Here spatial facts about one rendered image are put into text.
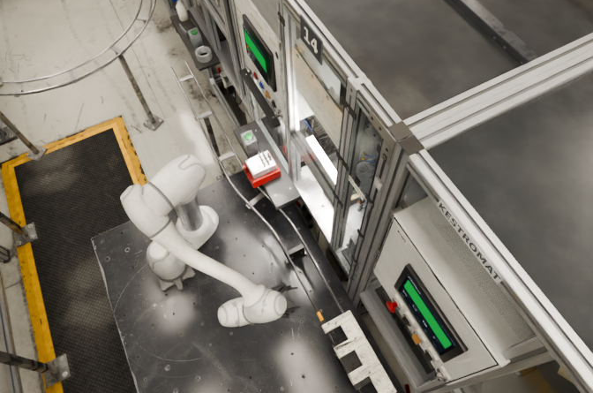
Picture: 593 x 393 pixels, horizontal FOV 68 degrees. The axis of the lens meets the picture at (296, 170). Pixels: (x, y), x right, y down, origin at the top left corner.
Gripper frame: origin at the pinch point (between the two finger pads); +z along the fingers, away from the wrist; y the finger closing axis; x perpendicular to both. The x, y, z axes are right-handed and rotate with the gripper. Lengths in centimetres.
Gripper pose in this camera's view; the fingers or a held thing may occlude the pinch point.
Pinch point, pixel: (293, 298)
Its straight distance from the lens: 208.2
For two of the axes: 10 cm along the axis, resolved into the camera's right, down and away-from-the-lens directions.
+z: 6.6, 0.5, 7.5
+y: -1.4, -9.7, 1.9
